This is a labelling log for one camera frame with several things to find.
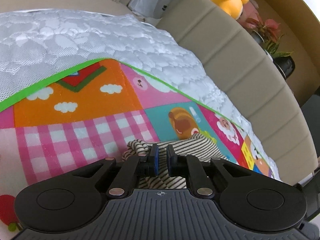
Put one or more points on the red leaf potted plant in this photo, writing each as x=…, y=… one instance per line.
x=268, y=35

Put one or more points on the beige padded headboard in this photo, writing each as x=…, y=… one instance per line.
x=241, y=69

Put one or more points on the beige black striped shirt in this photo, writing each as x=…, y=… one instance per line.
x=180, y=152

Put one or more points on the colourful cartoon play mat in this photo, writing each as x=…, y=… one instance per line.
x=96, y=113

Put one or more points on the pink plush toy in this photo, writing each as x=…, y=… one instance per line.
x=249, y=11

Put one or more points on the white quilted mattress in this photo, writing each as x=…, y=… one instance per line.
x=39, y=48

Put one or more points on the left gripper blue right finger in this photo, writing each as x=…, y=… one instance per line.
x=190, y=168

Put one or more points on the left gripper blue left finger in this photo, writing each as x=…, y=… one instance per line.
x=132, y=170

